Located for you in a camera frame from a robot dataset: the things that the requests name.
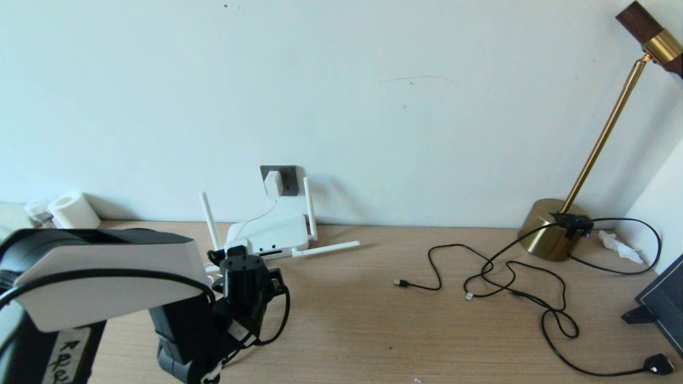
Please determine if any black lamp power cable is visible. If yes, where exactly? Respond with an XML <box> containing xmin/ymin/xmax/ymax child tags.
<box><xmin>463</xmin><ymin>216</ymin><xmax>674</xmax><ymax>377</ymax></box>

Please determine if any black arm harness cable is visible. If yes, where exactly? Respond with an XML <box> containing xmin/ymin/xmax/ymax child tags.
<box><xmin>0</xmin><ymin>268</ymin><xmax>215</xmax><ymax>311</ymax></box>

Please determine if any black USB cable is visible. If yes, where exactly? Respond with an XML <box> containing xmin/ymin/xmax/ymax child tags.
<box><xmin>394</xmin><ymin>243</ymin><xmax>581</xmax><ymax>340</ymax></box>

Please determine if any black clip stand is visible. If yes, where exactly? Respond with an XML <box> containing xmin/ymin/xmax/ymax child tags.
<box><xmin>622</xmin><ymin>307</ymin><xmax>657</xmax><ymax>325</ymax></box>

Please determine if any black cable with silver tip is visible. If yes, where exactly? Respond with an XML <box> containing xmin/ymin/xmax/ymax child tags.
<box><xmin>464</xmin><ymin>260</ymin><xmax>566</xmax><ymax>315</ymax></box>

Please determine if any grey wall socket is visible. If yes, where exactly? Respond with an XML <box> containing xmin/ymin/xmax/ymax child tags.
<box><xmin>260</xmin><ymin>165</ymin><xmax>298</xmax><ymax>197</ymax></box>

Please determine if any brass desk lamp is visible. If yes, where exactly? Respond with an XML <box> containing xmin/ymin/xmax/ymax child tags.
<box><xmin>518</xmin><ymin>0</ymin><xmax>683</xmax><ymax>262</ymax></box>

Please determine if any small clear jar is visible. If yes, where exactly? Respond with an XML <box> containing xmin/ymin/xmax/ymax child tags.
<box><xmin>24</xmin><ymin>198</ymin><xmax>54</xmax><ymax>229</ymax></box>

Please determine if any thin white adapter cable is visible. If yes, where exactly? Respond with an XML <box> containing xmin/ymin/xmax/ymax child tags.
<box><xmin>234</xmin><ymin>196</ymin><xmax>279</xmax><ymax>242</ymax></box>

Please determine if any white toilet paper roll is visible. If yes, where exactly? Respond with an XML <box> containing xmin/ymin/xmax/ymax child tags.
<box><xmin>48</xmin><ymin>192</ymin><xmax>102</xmax><ymax>230</ymax></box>

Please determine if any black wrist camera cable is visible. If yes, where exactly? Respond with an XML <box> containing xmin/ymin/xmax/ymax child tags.
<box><xmin>205</xmin><ymin>248</ymin><xmax>292</xmax><ymax>348</ymax></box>

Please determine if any white router with antennas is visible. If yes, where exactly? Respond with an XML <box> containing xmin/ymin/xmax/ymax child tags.
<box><xmin>200</xmin><ymin>177</ymin><xmax>360</xmax><ymax>278</ymax></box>

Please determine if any crumpled white tissue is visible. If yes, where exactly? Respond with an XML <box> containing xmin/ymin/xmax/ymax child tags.
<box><xmin>598</xmin><ymin>229</ymin><xmax>645</xmax><ymax>265</ymax></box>

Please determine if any black clip on lamp base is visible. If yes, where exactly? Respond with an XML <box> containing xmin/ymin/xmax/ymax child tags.
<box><xmin>550</xmin><ymin>212</ymin><xmax>594</xmax><ymax>239</ymax></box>

